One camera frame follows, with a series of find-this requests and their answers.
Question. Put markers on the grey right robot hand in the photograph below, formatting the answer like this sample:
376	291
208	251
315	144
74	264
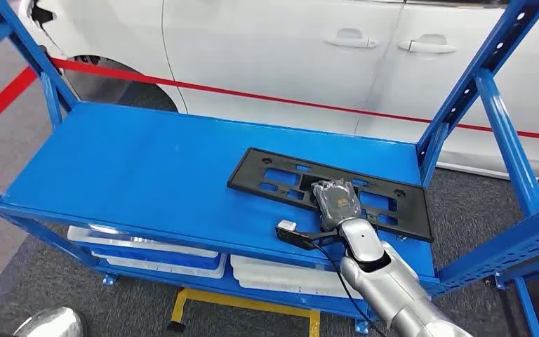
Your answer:
337	204

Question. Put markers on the black plastic plate frame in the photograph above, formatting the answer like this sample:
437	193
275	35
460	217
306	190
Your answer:
251	179

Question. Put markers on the yellow floor tape square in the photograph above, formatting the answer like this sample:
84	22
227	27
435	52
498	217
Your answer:
251	303

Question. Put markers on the white car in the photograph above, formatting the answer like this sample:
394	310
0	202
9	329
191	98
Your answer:
274	56

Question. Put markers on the blue plastic bin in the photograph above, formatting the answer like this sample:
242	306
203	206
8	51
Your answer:
158	258

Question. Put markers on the red barrier belt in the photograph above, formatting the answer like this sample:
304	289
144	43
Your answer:
4	100
111	73

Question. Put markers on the chrome stanchion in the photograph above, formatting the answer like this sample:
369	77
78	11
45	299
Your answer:
51	323

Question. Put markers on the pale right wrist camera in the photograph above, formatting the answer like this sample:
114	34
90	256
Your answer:
293	235

